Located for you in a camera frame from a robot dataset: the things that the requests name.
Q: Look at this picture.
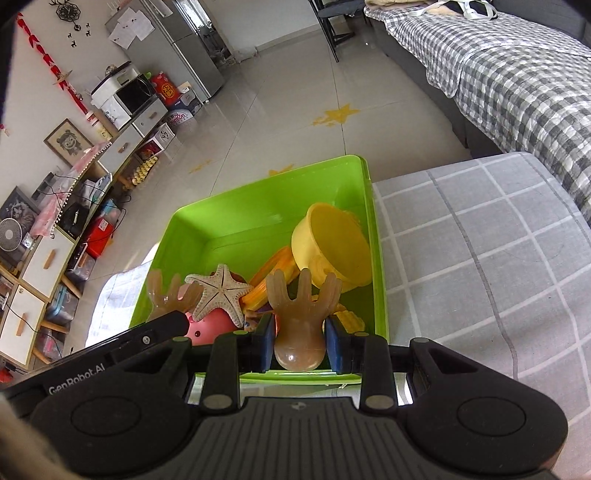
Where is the grey office chair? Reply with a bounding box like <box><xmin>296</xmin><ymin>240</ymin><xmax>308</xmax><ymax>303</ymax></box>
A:
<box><xmin>308</xmin><ymin>0</ymin><xmax>366</xmax><ymax>63</ymax></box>

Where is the black garment with straps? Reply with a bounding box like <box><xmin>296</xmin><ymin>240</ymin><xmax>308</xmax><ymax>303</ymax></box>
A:
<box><xmin>415</xmin><ymin>0</ymin><xmax>498</xmax><ymax>20</ymax></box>

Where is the red storage box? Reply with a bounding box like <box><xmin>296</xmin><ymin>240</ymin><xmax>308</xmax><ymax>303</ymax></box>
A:
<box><xmin>84</xmin><ymin>217</ymin><xmax>114</xmax><ymax>259</ymax></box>

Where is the yellow plastic bowl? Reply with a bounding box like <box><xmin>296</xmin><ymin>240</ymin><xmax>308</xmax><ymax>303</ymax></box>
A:
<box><xmin>290</xmin><ymin>203</ymin><xmax>373</xmax><ymax>293</ymax></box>

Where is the red hanging wall decoration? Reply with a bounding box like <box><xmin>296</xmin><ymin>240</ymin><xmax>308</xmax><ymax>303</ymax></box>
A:
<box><xmin>16</xmin><ymin>12</ymin><xmax>89</xmax><ymax>115</ymax></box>

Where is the black deer wall clock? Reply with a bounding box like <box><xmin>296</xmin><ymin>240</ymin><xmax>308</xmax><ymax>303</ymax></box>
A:
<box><xmin>48</xmin><ymin>0</ymin><xmax>92</xmax><ymax>49</ymax></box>

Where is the grey gingham sofa cover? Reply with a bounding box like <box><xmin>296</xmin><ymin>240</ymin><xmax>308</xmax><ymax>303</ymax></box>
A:
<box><xmin>365</xmin><ymin>1</ymin><xmax>590</xmax><ymax>218</ymax></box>

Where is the small white fan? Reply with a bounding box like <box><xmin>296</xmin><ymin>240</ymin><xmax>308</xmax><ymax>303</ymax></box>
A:
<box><xmin>0</xmin><ymin>218</ymin><xmax>33</xmax><ymax>252</ymax></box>

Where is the beige starfish toy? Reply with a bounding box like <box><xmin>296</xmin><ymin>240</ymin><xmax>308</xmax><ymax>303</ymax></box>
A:
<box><xmin>184</xmin><ymin>264</ymin><xmax>252</xmax><ymax>329</ymax></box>

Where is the white printer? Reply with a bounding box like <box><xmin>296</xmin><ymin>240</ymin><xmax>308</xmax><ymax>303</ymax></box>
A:
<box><xmin>90</xmin><ymin>62</ymin><xmax>140</xmax><ymax>108</ymax></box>

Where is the amber rubber hand toy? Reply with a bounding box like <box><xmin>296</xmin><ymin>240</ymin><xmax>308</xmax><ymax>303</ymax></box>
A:
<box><xmin>266</xmin><ymin>268</ymin><xmax>342</xmax><ymax>372</ymax></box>

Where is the corn toy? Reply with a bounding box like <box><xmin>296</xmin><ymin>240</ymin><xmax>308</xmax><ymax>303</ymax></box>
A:
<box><xmin>334</xmin><ymin>310</ymin><xmax>366</xmax><ymax>334</ymax></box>

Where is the green plastic storage box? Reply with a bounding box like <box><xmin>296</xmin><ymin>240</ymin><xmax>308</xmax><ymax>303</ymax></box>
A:
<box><xmin>128</xmin><ymin>154</ymin><xmax>390</xmax><ymax>386</ymax></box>

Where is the silver refrigerator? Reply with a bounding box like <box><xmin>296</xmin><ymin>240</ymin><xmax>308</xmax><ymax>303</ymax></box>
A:
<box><xmin>105</xmin><ymin>1</ymin><xmax>224</xmax><ymax>104</ymax></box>

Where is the framed cartoon portrait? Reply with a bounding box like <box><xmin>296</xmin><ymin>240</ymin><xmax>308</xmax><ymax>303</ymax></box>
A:
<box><xmin>44</xmin><ymin>119</ymin><xmax>93</xmax><ymax>166</ymax></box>

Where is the wooden TV cabinet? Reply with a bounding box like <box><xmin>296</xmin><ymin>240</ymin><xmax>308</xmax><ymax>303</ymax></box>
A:
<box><xmin>0</xmin><ymin>96</ymin><xmax>177</xmax><ymax>370</ymax></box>

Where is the black microwave oven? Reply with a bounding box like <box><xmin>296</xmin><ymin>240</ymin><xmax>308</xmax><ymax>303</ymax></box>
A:
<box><xmin>114</xmin><ymin>74</ymin><xmax>155</xmax><ymax>117</ymax></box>

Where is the dark grey sofa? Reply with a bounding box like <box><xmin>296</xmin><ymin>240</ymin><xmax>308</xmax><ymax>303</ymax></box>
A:
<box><xmin>366</xmin><ymin>6</ymin><xmax>590</xmax><ymax>175</ymax></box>

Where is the pink pig toy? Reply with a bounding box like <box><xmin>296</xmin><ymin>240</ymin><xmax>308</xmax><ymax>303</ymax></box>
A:
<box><xmin>185</xmin><ymin>307</ymin><xmax>238</xmax><ymax>346</ymax></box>

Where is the grey checked table cloth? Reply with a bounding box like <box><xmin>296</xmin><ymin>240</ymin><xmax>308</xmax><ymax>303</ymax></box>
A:
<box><xmin>85</xmin><ymin>151</ymin><xmax>591</xmax><ymax>480</ymax></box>

